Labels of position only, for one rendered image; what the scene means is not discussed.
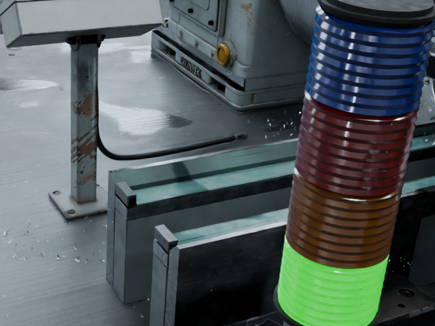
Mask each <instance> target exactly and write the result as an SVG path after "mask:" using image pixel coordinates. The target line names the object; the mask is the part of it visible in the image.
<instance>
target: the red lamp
mask: <svg viewBox="0 0 435 326"><path fill-rule="evenodd" d="M304 92H305V97H304V100H303V102H304V106H303V108H302V114H303V115H302V116H301V124H300V133H299V135H298V139H299V141H298V144H297V151H296V160H295V168H296V170H297V171H298V172H299V174H300V175H301V176H303V177H304V178H305V179H306V180H308V181H309V182H310V183H312V184H314V185H316V186H318V187H319V188H322V189H325V190H328V191H331V192H334V193H339V194H342V195H350V196H356V197H371V196H378V195H384V194H386V193H390V192H393V191H395V190H397V189H399V188H400V187H401V186H402V185H403V183H404V181H405V174H406V172H407V168H406V167H407V165H408V157H409V155H410V148H411V146H412V139H413V137H414V132H413V131H414V130H415V127H416V123H415V121H416V120H417V118H418V114H417V112H418V111H419V107H418V108H417V109H415V110H413V111H411V112H409V113H406V114H402V115H398V116H386V117H376V116H361V115H357V114H350V113H345V112H342V111H338V110H336V109H332V108H330V107H328V106H325V105H323V104H321V103H320V102H318V101H316V100H315V99H314V98H313V97H311V96H310V95H309V94H308V93H307V91H306V89H305V91H304Z"/></svg>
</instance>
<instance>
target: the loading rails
mask: <svg viewBox="0 0 435 326"><path fill-rule="evenodd" d="M413 132H414V137H413V139H412V146H411V148H410V155H409V157H408V165H407V167H406V168H407V172H406V174H405V181H404V185H403V188H402V194H401V197H400V203H399V210H398V213H397V219H396V222H395V228H394V234H393V238H392V244H391V246H390V253H389V257H388V263H387V266H386V272H385V278H384V279H387V278H390V277H394V276H398V275H401V274H402V275H403V276H405V277H406V278H407V279H408V280H409V281H411V282H412V283H413V284H415V286H417V287H421V286H423V285H428V284H430V283H434V282H435V144H434V145H433V143H434V140H433V139H432V136H431V135H432V134H433V136H434V133H435V122H431V123H427V124H420V125H416V127H415V130H414V131H413ZM425 132H426V134H425ZM424 134H425V135H424ZM422 139H423V141H425V142H422V141H421V140H422ZM426 139H427V142H426ZM429 139H430V140H429ZM298 141H299V139H298V138H294V139H290V140H283V141H278V142H271V143H267V144H260V145H256V146H249V147H242V148H237V149H230V150H226V151H219V152H215V153H208V154H204V155H196V156H192V157H185V158H178V159H174V160H167V161H162V162H156V163H151V164H144V165H140V166H133V167H128V168H122V169H114V170H110V171H108V200H107V257H106V281H107V282H108V283H109V285H110V286H111V288H113V290H114V291H115V293H116V294H117V296H118V297H119V298H120V300H121V301H122V302H123V304H127V303H132V302H135V301H138V300H142V299H147V298H151V307H150V326H226V325H230V324H232V323H236V322H239V321H243V320H247V319H250V318H254V317H257V316H264V315H266V314H269V313H271V312H274V311H276V310H275V308H274V305H273V294H274V290H275V288H276V286H277V284H278V282H279V279H280V267H281V264H282V256H283V249H284V241H285V231H286V224H287V216H288V213H289V205H290V202H289V200H290V198H291V189H292V182H293V173H294V172H295V170H294V166H295V160H296V151H297V144H298ZM432 145H433V146H432Z"/></svg>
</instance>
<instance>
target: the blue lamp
mask: <svg viewBox="0 0 435 326"><path fill-rule="evenodd" d="M316 11H317V14H316V16H315V25H314V27H313V31H314V34H313V36H312V42H313V43H312V45H311V54H310V56H309V61H310V63H309V65H308V71H309V72H308V74H307V76H306V77H307V83H306V91H307V93H308V94H309V95H310V96H311V97H313V98H314V99H315V100H316V101H318V102H320V103H321V104H323V105H325V106H328V107H330V108H332V109H336V110H338V111H342V112H345V113H350V114H357V115H361V116H376V117H386V116H398V115H402V114H406V113H409V112H411V111H413V110H415V109H417V108H418V107H419V105H420V103H421V102H420V97H421V95H422V87H423V86H424V84H425V83H424V77H425V76H426V74H427V73H426V68H427V67H428V64H429V63H428V58H429V56H430V48H431V46H432V38H433V37H434V27H435V19H434V20H432V21H430V23H428V24H426V25H423V26H420V27H414V28H385V27H374V26H369V25H362V24H358V23H353V22H351V21H346V20H343V19H340V18H337V17H335V16H333V15H331V14H329V13H327V12H326V11H325V10H324V9H323V7H322V6H321V5H320V4H318V5H317V6H316Z"/></svg>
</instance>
